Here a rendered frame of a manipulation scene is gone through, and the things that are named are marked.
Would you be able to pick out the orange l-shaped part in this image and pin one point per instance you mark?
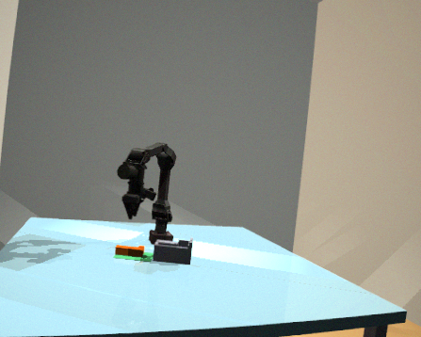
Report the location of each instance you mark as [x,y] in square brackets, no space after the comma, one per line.
[130,251]

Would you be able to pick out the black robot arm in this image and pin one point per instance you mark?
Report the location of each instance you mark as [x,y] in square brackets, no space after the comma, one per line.
[133,168]

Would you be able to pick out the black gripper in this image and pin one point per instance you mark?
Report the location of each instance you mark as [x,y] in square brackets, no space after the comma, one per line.
[132,200]

